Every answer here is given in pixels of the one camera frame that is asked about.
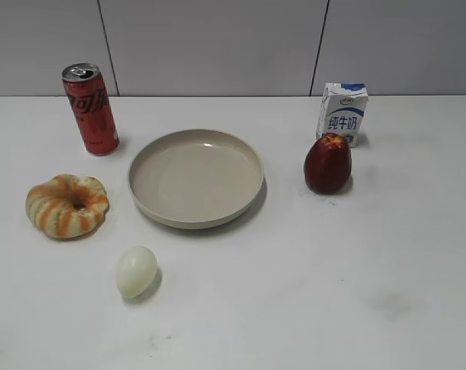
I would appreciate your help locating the beige round plate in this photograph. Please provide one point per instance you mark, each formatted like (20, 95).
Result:
(195, 179)

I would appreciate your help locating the red cola can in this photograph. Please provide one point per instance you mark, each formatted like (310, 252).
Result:
(89, 101)

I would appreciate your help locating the white blue milk carton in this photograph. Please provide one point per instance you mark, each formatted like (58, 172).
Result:
(342, 110)

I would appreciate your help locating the white peeled egg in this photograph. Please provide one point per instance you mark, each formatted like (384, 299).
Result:
(135, 271)

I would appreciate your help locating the dark red wax apple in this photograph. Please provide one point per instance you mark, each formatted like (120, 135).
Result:
(327, 166)

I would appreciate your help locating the ring-shaped striped croissant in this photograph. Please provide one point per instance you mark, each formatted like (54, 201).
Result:
(67, 206)

